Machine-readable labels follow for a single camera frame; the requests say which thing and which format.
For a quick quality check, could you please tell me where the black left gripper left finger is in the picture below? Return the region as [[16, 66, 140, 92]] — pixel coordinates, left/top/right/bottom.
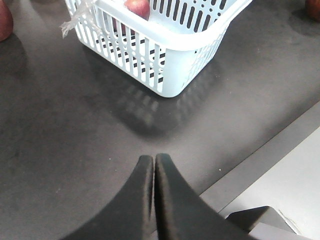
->
[[64, 155, 154, 240]]

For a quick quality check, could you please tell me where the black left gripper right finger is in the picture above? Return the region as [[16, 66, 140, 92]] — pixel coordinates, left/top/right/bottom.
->
[[154, 153, 251, 240]]

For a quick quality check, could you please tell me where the light blue plastic basket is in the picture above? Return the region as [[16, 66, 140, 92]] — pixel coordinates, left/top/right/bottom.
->
[[61, 0, 250, 98]]

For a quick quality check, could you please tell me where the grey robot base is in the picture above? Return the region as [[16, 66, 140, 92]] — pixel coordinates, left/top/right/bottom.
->
[[226, 205, 307, 240]]

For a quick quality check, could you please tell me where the black wooden produce stand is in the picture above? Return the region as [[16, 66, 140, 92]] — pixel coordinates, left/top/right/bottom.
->
[[0, 0, 320, 240]]

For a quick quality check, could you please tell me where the small red apple front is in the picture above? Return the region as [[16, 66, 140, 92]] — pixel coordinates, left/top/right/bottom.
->
[[0, 0, 14, 42]]

